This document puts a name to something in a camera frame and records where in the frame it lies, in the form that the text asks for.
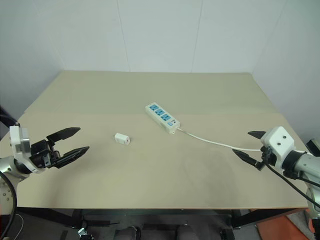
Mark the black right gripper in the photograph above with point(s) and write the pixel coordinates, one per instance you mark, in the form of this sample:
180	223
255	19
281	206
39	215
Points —
265	156

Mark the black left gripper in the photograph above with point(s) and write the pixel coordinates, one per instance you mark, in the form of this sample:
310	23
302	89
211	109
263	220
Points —
40	153

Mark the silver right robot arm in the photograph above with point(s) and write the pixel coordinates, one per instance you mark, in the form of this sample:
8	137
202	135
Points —
303	172

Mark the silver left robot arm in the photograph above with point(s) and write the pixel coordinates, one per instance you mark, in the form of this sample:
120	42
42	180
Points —
7	175

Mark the white plug adapter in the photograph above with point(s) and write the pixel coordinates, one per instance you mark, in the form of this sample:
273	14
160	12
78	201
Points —
122	138

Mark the white power strip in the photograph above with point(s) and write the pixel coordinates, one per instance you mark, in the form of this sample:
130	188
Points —
161	117

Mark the dark rounded robot leg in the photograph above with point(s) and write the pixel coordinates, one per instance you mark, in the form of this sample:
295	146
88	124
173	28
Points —
186	233

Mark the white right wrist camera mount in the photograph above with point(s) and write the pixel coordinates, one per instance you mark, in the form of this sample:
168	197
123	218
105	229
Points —
277	145

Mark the black table frame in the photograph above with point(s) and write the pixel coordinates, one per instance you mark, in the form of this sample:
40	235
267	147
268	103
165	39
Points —
160	215

